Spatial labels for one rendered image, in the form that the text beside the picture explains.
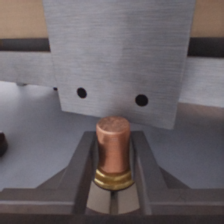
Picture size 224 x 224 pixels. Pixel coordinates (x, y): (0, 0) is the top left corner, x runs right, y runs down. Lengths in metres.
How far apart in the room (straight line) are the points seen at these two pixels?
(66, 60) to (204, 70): 0.14
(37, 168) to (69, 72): 0.18
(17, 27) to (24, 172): 0.24
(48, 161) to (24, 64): 0.16
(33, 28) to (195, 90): 0.26
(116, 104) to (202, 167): 0.20
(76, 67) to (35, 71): 0.12
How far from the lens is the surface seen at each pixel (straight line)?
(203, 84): 0.19
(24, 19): 0.33
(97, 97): 0.16
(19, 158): 0.33
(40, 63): 0.26
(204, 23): 0.23
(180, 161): 0.30
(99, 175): 0.16
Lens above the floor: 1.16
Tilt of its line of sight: 27 degrees up
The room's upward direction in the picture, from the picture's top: 179 degrees clockwise
